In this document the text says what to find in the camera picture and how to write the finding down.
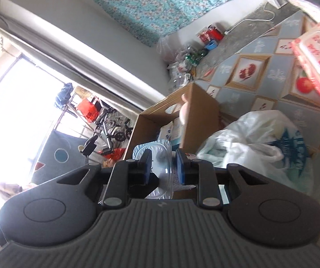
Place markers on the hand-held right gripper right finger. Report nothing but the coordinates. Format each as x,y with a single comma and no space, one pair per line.
181,167

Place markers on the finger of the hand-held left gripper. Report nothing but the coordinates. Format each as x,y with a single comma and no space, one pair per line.
152,183

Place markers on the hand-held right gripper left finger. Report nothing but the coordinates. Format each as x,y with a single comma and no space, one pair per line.
146,167

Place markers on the clear plastic bottle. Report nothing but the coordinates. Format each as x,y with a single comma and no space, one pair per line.
162,162

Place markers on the blue bandage box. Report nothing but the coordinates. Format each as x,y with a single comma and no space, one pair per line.
171,132

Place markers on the cardboard box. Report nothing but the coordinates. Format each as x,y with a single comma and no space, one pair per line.
199,111

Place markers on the small red floor bag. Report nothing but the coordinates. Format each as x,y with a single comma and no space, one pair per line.
113,153

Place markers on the wheelchair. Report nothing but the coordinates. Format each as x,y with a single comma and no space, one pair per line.
115,129

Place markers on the pink plush toy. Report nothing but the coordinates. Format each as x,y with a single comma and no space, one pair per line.
185,109

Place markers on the black phone stand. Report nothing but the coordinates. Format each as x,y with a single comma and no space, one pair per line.
90,145

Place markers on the white plastic bag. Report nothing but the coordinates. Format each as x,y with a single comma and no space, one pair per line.
246,145

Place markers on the red plastic bag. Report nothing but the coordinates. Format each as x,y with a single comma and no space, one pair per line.
87,110

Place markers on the grey blanket with circles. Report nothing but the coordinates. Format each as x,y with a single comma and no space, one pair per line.
62,156

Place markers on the metal drying rack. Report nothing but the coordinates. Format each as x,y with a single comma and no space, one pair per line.
73,117

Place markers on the pile of bags and bottles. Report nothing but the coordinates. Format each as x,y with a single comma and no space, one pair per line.
179,74

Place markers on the green drink can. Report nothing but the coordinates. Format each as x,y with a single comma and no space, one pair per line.
190,58

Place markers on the blue hanging garment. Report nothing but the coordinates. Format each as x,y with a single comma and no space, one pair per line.
64,95

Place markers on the fruit patterned tablecloth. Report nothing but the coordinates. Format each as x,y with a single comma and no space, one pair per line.
260,89

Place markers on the clear plastic bag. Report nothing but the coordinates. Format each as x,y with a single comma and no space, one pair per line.
167,48

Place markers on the red paper bag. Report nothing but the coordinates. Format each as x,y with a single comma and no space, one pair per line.
204,35

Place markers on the grey curtain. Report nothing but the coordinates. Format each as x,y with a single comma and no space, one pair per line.
64,58

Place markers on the red thermos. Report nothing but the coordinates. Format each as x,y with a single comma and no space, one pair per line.
216,33

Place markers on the red wet wipes pack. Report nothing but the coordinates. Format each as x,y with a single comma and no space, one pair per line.
319,53

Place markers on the teal floral wall cloth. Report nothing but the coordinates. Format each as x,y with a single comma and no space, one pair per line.
162,5

